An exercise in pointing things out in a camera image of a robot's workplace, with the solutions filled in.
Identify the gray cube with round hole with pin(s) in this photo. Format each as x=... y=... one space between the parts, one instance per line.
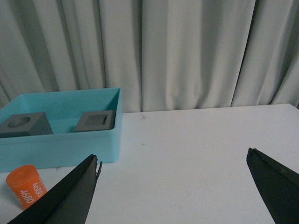
x=27 y=124

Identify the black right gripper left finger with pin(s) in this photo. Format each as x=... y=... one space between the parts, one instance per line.
x=69 y=201

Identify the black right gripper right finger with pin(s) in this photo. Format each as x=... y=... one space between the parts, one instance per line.
x=278 y=186

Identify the white pleated curtain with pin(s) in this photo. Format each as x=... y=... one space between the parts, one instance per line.
x=163 y=54

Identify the gray cube with square hole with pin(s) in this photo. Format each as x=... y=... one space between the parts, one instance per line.
x=96 y=121

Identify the light blue plastic box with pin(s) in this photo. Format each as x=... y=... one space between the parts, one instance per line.
x=64 y=147

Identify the orange cylinder with white numbers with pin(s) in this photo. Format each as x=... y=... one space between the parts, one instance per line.
x=26 y=185

